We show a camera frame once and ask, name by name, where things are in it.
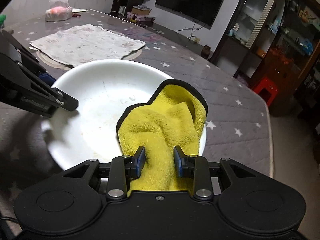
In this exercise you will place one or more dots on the stack of boxes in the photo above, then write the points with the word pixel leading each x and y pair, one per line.
pixel 140 15

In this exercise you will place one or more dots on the low black tv bench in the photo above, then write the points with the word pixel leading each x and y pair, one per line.
pixel 177 38

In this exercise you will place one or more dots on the black flat television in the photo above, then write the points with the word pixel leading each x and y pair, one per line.
pixel 190 1

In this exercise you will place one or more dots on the tissue pack in plastic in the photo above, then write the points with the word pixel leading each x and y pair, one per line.
pixel 60 10

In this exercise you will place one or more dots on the white ceramic bowl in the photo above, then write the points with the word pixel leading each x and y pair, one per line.
pixel 104 89

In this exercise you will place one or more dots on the white patterned towel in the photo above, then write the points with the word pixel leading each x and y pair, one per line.
pixel 86 43

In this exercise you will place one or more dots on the white paper sheet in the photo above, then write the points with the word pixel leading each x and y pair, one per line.
pixel 77 11

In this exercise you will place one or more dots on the yellow grey microfiber cloth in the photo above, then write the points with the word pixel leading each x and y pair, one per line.
pixel 174 116

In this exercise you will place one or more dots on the glass door cabinet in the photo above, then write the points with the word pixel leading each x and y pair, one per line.
pixel 248 36

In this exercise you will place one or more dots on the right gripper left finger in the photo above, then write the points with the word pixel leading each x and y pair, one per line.
pixel 123 170

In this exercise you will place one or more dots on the dark wooden display cabinet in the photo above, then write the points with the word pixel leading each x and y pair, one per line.
pixel 291 51

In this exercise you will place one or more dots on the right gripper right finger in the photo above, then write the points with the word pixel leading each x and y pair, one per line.
pixel 194 167

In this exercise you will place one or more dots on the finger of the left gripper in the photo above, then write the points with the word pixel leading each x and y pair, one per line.
pixel 30 62
pixel 54 96

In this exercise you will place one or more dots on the red plastic stool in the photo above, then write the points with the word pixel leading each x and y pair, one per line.
pixel 267 90

